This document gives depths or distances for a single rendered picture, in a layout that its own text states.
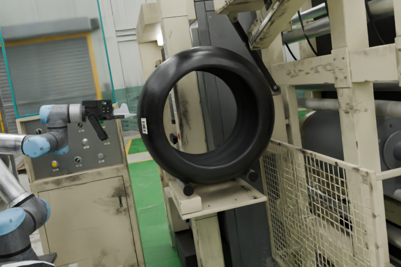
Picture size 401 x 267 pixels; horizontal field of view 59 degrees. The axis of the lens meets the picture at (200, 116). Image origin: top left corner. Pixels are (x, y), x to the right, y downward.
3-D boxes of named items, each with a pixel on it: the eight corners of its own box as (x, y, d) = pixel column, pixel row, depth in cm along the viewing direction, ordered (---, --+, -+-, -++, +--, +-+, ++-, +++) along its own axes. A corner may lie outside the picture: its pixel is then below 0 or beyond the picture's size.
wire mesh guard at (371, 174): (272, 257, 197) (255, 134, 190) (275, 256, 197) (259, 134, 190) (392, 390, 110) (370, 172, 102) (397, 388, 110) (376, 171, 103)
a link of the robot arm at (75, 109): (70, 123, 137) (73, 121, 145) (82, 123, 138) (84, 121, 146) (68, 104, 137) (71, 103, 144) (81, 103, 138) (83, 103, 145)
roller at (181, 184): (171, 167, 176) (180, 166, 177) (171, 176, 176) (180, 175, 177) (183, 185, 142) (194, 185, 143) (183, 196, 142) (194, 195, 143)
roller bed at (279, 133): (249, 149, 200) (241, 98, 197) (273, 145, 203) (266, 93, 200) (262, 156, 181) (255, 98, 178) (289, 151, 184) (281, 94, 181)
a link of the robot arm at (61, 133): (39, 157, 134) (37, 128, 133) (54, 151, 145) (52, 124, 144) (59, 157, 134) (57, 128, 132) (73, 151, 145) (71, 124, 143)
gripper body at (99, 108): (112, 99, 140) (80, 101, 137) (113, 121, 141) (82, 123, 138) (113, 99, 147) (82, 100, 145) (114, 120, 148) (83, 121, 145)
